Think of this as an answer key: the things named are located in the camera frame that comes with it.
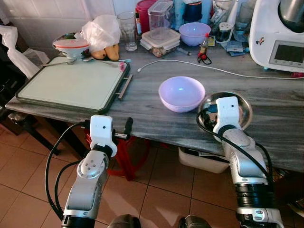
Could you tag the blue paper cards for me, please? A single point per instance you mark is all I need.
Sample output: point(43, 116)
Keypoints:
point(236, 47)

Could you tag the clear drinking glass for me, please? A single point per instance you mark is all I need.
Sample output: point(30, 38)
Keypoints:
point(127, 31)

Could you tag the green tray with dark frame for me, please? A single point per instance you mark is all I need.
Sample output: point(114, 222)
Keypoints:
point(71, 84)

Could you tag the dark blue mug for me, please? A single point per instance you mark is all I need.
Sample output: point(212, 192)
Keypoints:
point(192, 12)

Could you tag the red canister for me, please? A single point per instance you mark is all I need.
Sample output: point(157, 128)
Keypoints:
point(142, 16)

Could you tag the tall clear plastic container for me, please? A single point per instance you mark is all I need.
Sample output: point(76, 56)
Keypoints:
point(160, 16)

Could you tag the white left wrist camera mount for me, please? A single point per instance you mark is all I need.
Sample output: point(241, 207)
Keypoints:
point(101, 129)

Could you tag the crumpled white plastic bag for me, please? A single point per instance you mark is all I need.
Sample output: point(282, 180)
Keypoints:
point(101, 32)

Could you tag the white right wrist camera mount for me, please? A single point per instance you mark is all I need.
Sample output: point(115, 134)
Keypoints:
point(227, 111)

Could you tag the robot right leg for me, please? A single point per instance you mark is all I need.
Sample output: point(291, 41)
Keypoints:
point(194, 223)

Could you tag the white kitchen machine with display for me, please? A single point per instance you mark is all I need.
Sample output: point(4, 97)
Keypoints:
point(266, 33)

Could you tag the small purple bowl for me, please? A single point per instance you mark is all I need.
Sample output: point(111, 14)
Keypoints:
point(194, 34)

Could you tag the white strainer with red rim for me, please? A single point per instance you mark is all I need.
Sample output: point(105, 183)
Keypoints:
point(71, 47)

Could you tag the small pink item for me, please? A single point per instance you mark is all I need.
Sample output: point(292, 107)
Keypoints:
point(124, 65)

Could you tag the white storage box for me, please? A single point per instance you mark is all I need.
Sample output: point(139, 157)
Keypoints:
point(202, 160)

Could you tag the tall clear glass vessel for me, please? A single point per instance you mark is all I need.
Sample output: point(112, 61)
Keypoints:
point(243, 19)

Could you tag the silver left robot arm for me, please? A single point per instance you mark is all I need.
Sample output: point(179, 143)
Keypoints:
point(88, 183)

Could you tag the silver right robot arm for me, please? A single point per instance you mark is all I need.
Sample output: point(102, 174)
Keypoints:
point(247, 171)

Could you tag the small bottle with red cap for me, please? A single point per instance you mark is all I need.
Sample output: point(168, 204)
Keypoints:
point(204, 47)

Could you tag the flat clear plastic container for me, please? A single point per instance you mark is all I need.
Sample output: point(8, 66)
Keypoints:
point(160, 40)

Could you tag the large purple bowl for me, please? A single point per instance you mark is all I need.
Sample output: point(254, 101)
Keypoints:
point(181, 92)

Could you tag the long white plastic bag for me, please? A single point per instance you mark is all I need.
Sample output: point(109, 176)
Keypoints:
point(14, 52)

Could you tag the black chair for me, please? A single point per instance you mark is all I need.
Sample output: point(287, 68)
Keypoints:
point(12, 95)

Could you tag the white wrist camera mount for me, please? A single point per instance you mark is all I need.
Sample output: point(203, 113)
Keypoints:
point(101, 129)
point(227, 111)

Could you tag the small glass jar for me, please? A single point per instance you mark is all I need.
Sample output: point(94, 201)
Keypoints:
point(224, 33)

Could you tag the red stool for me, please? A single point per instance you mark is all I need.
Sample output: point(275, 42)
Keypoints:
point(126, 159)

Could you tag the round steel plate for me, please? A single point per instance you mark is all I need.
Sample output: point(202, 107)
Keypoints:
point(244, 108)

